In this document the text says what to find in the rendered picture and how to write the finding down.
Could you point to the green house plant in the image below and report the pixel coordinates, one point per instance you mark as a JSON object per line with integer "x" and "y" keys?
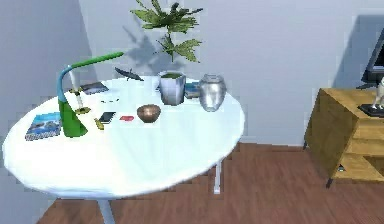
{"x": 173, "y": 23}

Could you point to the brown bowl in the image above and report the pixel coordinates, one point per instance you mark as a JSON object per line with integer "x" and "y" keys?
{"x": 148, "y": 113}

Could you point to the white flowerpot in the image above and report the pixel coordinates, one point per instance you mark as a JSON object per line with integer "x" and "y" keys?
{"x": 172, "y": 88}

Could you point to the black television set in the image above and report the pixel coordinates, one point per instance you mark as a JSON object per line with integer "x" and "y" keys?
{"x": 375, "y": 63}

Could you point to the clear glass vase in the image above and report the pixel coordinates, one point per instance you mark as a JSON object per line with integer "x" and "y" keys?
{"x": 212, "y": 92}

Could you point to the red card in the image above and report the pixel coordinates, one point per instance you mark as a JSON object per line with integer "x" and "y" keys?
{"x": 126, "y": 118}

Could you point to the green desk lamp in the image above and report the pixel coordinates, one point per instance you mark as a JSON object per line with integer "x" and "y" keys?
{"x": 69, "y": 120}

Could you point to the white round table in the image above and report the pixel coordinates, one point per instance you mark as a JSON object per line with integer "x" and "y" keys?
{"x": 140, "y": 156}

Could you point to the black thin pen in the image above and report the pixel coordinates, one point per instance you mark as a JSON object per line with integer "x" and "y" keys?
{"x": 110, "y": 100}

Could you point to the brass key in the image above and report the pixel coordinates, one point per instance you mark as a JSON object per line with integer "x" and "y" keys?
{"x": 99, "y": 124}

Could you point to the black bird figurine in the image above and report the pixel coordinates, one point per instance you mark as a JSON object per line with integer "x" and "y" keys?
{"x": 128, "y": 74}

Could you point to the wooden television stand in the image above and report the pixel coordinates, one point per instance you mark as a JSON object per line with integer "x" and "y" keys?
{"x": 346, "y": 133}

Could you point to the white candle on brass holder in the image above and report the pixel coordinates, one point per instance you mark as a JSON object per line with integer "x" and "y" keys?
{"x": 78, "y": 100}

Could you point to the blue picture book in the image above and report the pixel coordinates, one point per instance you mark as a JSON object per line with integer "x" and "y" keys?
{"x": 43, "y": 126}

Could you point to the white statue on black base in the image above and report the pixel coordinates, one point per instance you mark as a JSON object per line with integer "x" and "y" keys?
{"x": 376, "y": 100}

